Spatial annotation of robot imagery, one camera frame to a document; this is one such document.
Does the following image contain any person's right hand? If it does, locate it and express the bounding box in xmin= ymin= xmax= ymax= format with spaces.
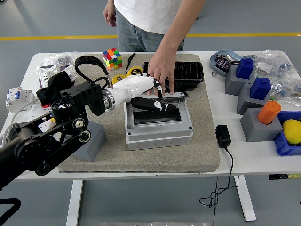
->
xmin=103 ymin=3 xmax=118 ymax=28

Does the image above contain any person's left hand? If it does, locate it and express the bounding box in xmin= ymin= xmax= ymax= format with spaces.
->
xmin=147 ymin=50 xmax=177 ymax=97

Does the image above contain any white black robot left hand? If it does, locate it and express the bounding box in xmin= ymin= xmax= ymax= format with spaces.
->
xmin=109 ymin=73 xmax=177 ymax=113

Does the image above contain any smoked transparent box lid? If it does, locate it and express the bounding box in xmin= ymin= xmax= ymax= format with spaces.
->
xmin=130 ymin=100 xmax=184 ymax=128

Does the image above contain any grey electrical enclosure box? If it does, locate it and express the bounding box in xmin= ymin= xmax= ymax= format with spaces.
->
xmin=124 ymin=91 xmax=194 ymax=151

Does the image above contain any grey block with round hole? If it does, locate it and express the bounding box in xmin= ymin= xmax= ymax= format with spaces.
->
xmin=72 ymin=120 xmax=108 ymax=162

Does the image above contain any orange cylinder battery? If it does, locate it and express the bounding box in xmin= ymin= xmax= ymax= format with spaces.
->
xmin=257 ymin=100 xmax=282 ymax=125

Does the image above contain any yellow tape measure 5m label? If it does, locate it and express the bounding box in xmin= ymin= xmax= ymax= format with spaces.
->
xmin=126 ymin=51 xmax=144 ymax=77

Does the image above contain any yellow tape measure black label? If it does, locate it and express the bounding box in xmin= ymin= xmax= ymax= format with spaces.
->
xmin=111 ymin=74 xmax=127 ymax=85

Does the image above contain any black plastic tray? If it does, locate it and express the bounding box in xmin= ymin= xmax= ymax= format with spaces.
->
xmin=142 ymin=61 xmax=205 ymax=91

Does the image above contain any large colourful puzzle cube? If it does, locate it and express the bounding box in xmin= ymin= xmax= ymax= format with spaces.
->
xmin=102 ymin=48 xmax=123 ymax=71

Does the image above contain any person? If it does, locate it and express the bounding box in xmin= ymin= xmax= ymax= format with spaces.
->
xmin=114 ymin=0 xmax=207 ymax=52

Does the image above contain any large dark purple packet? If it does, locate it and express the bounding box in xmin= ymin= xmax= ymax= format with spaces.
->
xmin=215 ymin=58 xmax=232 ymax=71

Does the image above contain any clear bag of screws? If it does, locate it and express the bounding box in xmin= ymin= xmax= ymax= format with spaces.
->
xmin=32 ymin=51 xmax=82 ymax=76

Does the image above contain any silver metal piece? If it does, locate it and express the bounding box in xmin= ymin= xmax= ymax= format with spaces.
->
xmin=224 ymin=54 xmax=239 ymax=65

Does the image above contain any white socket package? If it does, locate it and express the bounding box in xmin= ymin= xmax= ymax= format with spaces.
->
xmin=39 ymin=64 xmax=77 ymax=89

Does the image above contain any pale blue dish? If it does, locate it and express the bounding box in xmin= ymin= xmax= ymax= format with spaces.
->
xmin=209 ymin=49 xmax=243 ymax=76

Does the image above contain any grey block holder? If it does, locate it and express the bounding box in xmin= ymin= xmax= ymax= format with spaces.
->
xmin=224 ymin=64 xmax=256 ymax=97
xmin=237 ymin=82 xmax=271 ymax=115
xmin=239 ymin=107 xmax=284 ymax=142

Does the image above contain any grey-brown fabric mat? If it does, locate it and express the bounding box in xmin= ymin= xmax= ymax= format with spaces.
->
xmin=54 ymin=53 xmax=221 ymax=173

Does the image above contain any black cloth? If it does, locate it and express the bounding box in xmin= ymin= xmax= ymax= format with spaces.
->
xmin=35 ymin=71 xmax=72 ymax=109

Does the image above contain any blue block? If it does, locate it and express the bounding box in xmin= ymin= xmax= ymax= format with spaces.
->
xmin=236 ymin=57 xmax=254 ymax=80
xmin=249 ymin=77 xmax=271 ymax=101

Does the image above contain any black power adapter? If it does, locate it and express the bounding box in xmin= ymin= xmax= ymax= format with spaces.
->
xmin=215 ymin=124 xmax=231 ymax=148

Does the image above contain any clear bag of white parts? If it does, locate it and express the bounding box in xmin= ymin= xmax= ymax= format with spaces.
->
xmin=255 ymin=61 xmax=274 ymax=74

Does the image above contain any white power strip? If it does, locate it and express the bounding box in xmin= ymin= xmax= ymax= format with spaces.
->
xmin=22 ymin=103 xmax=54 ymax=135

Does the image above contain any clear bag of small parts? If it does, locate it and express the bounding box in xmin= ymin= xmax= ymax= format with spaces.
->
xmin=269 ymin=79 xmax=301 ymax=106
xmin=243 ymin=48 xmax=301 ymax=82

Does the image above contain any white table leg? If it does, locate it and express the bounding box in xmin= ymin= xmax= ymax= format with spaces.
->
xmin=233 ymin=175 xmax=257 ymax=222
xmin=65 ymin=180 xmax=84 ymax=226

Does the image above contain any blue storage bin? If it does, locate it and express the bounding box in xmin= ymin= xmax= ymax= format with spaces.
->
xmin=273 ymin=110 xmax=301 ymax=157

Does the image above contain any yellow lemon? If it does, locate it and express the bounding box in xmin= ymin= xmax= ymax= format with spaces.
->
xmin=281 ymin=119 xmax=301 ymax=145

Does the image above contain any black table control panel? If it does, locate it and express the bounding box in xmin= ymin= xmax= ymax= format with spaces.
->
xmin=269 ymin=173 xmax=301 ymax=181

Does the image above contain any white power strip cable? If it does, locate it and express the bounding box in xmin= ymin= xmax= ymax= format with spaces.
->
xmin=0 ymin=98 xmax=40 ymax=146

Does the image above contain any white circuit breaker blue switch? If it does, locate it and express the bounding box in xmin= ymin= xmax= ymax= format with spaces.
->
xmin=6 ymin=86 xmax=35 ymax=113

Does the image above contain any black adapter cord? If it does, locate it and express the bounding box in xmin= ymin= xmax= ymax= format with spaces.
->
xmin=198 ymin=145 xmax=239 ymax=226

